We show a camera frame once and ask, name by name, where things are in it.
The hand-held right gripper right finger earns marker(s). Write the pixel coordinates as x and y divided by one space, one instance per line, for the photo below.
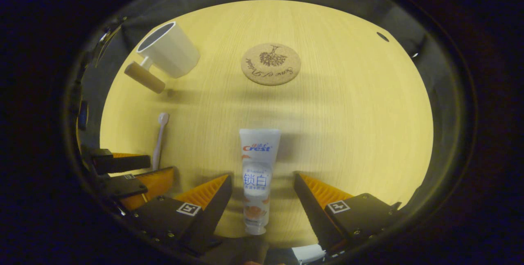
313 216

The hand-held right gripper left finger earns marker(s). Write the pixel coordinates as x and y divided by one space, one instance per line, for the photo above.
213 216

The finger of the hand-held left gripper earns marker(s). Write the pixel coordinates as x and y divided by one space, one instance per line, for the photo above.
123 163
123 185

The round cork coaster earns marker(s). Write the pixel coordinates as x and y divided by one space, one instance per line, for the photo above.
271 74

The white toothpaste tube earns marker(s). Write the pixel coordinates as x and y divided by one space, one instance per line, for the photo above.
258 162

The pale pink toothbrush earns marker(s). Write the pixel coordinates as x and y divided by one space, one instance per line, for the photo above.
159 142

